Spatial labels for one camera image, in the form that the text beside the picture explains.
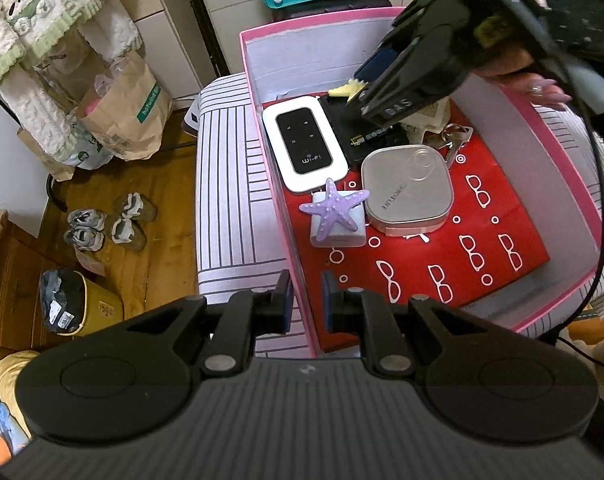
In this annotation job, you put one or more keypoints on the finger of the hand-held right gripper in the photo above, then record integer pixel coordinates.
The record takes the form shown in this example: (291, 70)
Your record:
(382, 62)
(407, 90)

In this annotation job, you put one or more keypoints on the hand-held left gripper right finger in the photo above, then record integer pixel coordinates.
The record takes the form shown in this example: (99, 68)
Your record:
(328, 305)

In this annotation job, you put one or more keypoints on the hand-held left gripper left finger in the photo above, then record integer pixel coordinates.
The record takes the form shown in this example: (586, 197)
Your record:
(284, 305)

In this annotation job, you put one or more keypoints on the beige plastic block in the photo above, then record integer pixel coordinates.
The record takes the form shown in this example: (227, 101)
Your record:
(427, 120)

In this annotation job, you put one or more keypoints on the yellow foam star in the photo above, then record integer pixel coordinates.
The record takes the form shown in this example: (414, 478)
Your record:
(344, 91)

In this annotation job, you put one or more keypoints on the metal keys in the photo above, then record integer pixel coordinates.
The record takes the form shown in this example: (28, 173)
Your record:
(457, 135)

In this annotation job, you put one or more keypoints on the white charger block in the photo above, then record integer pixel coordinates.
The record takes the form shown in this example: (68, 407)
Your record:
(353, 234)

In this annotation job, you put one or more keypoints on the purple starfish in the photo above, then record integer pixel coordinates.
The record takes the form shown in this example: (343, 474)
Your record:
(332, 210)

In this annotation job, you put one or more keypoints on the pink cardboard box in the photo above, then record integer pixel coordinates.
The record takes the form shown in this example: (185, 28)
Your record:
(282, 55)

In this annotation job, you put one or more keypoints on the silver square tin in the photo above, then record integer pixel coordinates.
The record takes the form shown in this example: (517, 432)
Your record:
(407, 195)

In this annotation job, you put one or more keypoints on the person's right forearm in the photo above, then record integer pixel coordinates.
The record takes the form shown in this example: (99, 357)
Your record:
(587, 25)

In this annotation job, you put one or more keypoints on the person's right hand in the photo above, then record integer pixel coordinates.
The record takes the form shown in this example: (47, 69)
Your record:
(542, 87)

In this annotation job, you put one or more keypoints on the black suitcase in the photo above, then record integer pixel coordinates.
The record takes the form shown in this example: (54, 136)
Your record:
(332, 5)

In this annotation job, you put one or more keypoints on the black silicone case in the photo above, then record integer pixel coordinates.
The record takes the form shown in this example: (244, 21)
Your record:
(338, 130)

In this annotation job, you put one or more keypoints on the white portable router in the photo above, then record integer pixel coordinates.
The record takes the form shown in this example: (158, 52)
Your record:
(304, 142)

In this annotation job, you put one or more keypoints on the red printed paper sheet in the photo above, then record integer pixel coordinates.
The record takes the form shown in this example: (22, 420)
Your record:
(482, 220)

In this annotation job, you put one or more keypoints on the white cabinet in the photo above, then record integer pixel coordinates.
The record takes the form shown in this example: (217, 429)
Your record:
(222, 0)

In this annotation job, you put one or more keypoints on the yellow trash bin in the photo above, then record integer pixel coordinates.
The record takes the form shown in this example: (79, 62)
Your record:
(92, 305)

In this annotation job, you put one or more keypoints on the white shopping bag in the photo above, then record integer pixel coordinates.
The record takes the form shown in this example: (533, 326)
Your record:
(191, 117)

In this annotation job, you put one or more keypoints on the grey sneaker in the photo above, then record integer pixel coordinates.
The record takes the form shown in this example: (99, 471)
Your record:
(87, 218)
(84, 238)

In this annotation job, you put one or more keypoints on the beige cabinet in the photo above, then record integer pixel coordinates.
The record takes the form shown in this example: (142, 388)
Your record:
(162, 20)

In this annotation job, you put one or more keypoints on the brown paper bag green label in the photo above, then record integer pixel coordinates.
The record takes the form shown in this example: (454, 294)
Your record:
(127, 120)

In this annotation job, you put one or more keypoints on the white green plastic bag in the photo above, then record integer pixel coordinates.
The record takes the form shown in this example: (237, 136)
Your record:
(87, 152)

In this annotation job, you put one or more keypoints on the plain brown paper bag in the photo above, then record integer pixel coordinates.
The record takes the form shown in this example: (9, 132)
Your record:
(47, 157)

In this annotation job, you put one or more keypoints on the wooden side table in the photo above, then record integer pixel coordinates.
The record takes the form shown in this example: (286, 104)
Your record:
(7, 270)

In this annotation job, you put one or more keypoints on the cream fleece blanket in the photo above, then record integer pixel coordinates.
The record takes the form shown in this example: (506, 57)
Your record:
(32, 35)

